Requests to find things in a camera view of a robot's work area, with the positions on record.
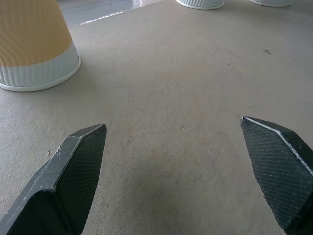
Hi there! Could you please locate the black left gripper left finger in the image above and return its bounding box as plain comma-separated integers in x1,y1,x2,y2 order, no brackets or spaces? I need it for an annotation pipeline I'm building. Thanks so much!
0,123,107,235

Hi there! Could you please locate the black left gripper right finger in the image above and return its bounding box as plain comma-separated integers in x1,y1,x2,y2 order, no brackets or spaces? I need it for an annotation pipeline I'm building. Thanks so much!
240,116,313,235

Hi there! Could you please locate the orange and white paper cup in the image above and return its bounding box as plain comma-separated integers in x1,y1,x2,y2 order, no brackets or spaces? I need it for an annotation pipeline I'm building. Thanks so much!
176,0,225,10
0,0,82,92
248,0,293,7

